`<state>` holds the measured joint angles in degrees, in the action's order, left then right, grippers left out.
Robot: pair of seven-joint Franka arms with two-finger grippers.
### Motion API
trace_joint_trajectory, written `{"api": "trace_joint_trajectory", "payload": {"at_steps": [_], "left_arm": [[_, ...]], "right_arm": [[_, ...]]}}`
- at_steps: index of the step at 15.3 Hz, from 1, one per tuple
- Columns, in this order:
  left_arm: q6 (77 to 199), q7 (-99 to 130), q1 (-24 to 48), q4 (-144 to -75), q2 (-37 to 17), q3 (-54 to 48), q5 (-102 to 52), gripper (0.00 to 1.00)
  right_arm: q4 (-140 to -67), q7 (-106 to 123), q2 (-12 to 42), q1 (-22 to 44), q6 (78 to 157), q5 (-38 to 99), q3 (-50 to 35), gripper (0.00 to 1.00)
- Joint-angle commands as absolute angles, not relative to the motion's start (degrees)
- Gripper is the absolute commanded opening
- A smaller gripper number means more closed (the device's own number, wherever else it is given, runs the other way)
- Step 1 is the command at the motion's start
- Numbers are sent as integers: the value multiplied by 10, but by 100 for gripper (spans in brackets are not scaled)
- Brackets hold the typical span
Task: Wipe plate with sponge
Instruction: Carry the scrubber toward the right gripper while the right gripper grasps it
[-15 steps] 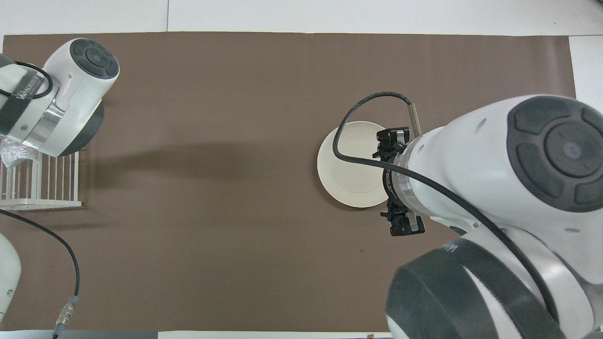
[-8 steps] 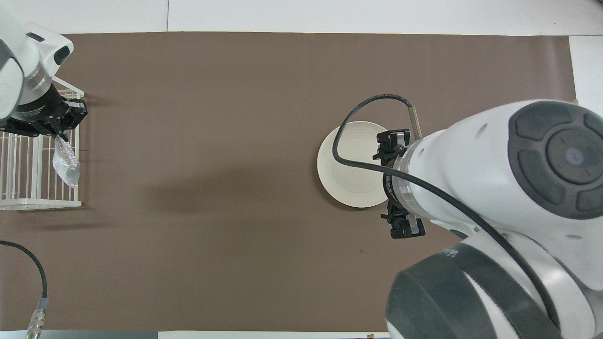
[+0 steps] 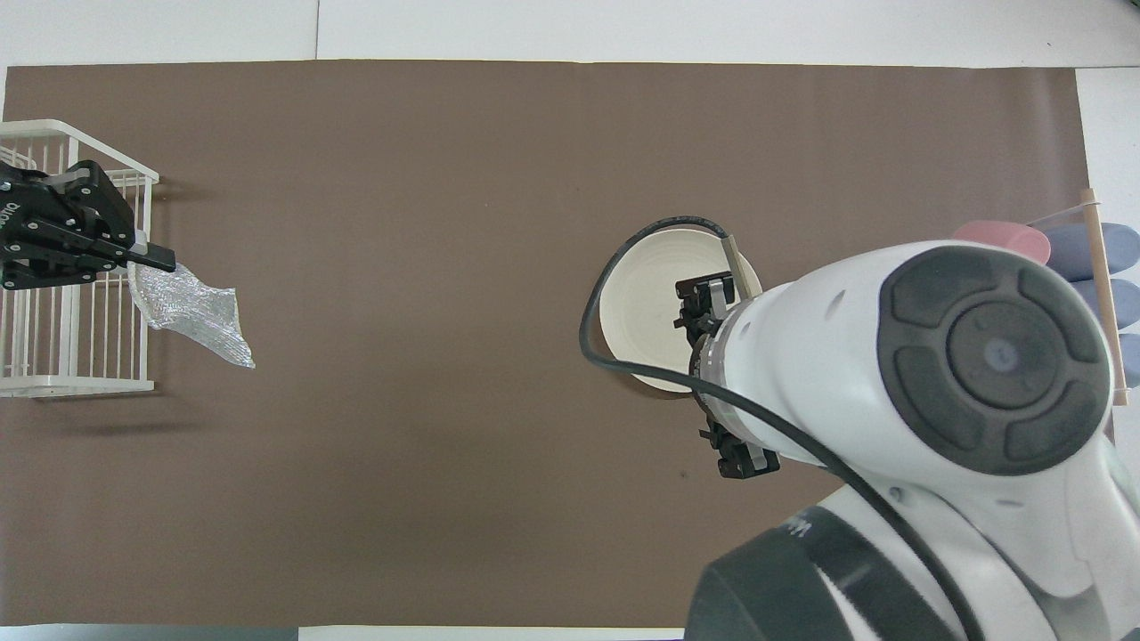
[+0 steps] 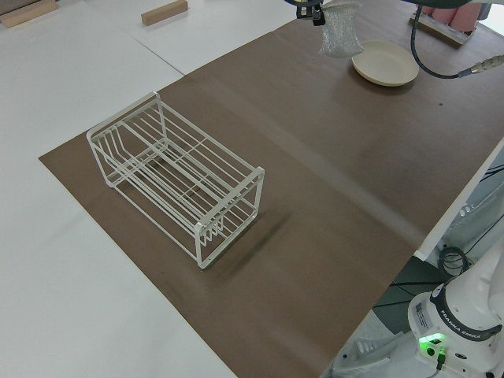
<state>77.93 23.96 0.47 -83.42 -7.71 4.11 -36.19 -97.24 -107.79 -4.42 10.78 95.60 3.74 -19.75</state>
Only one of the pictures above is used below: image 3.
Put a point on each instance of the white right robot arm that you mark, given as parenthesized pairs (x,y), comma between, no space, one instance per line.
(891,356)

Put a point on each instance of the cream round plate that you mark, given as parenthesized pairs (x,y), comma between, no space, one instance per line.
(641,312)

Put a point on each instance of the pink plastic cup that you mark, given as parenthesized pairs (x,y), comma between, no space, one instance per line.
(1002,236)

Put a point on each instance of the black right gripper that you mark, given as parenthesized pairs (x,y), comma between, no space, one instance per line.
(704,303)

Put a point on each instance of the clear plastic wrap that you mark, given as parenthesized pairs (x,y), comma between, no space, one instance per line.
(196,312)

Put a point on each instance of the brown table mat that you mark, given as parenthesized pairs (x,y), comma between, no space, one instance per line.
(401,490)

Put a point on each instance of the blue plastic cup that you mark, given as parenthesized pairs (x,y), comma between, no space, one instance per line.
(1118,249)
(1131,361)
(1124,303)

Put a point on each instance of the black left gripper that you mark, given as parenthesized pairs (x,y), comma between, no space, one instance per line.
(62,227)

